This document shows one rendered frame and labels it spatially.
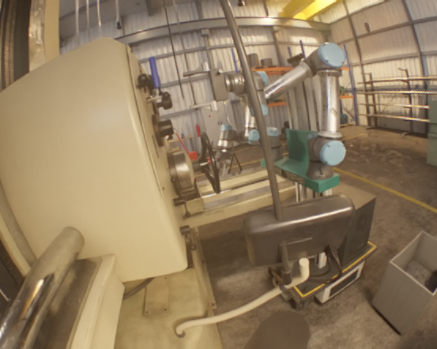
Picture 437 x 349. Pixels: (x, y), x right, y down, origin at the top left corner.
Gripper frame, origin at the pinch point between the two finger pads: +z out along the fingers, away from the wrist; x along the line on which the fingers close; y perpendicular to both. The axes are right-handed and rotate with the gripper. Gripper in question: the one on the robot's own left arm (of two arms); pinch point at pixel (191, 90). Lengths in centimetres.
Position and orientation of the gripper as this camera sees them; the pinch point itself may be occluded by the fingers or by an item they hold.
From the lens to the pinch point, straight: 80.2
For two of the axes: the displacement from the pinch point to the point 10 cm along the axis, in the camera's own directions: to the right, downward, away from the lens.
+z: -9.6, 2.5, -1.4
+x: 2.0, 9.3, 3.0
